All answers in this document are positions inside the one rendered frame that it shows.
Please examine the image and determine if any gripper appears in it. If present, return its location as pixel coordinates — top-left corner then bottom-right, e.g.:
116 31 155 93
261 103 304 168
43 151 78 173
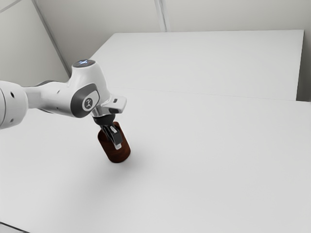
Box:
93 114 123 150

